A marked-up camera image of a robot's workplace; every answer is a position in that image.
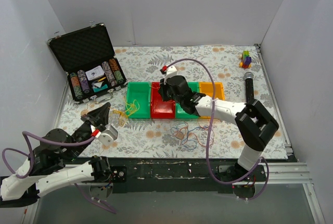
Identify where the orange bin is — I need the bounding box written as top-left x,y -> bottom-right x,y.
198,82 -> 226,119

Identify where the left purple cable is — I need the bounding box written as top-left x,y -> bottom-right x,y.
2,129 -> 118,214

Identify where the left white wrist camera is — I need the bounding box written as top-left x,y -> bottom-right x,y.
97,124 -> 118,146

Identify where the aluminium frame rail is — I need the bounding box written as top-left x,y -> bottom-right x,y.
253,43 -> 326,224

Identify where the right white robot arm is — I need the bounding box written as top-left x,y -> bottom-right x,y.
158,75 -> 279,184

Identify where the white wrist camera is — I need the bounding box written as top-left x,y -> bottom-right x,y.
97,124 -> 118,146
160,65 -> 177,79

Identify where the floral table mat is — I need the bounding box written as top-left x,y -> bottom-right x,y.
50,46 -> 289,159

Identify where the green bin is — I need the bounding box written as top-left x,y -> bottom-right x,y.
175,82 -> 199,119
125,82 -> 151,119

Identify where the white wire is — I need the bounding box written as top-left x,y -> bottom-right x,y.
170,126 -> 183,140

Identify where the right green bin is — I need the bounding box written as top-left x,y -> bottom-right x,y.
175,82 -> 199,119

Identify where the red bin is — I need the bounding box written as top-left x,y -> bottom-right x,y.
150,82 -> 175,119

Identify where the purple cable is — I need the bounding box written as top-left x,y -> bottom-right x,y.
2,129 -> 118,214
160,58 -> 269,201

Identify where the black microphone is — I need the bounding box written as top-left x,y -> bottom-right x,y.
244,72 -> 254,103

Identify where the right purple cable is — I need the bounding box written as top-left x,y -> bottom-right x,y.
160,58 -> 269,201

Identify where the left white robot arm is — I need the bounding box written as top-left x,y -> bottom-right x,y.
1,103 -> 112,208

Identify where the black poker chip case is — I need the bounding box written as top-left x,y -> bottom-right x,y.
47,23 -> 127,104

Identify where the yellow wire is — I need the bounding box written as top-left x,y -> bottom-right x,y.
109,82 -> 167,127

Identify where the colourful toy block figure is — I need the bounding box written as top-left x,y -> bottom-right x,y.
239,51 -> 252,69

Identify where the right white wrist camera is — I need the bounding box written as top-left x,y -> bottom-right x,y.
160,65 -> 177,79

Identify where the left green bin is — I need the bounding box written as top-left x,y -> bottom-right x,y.
125,82 -> 151,119

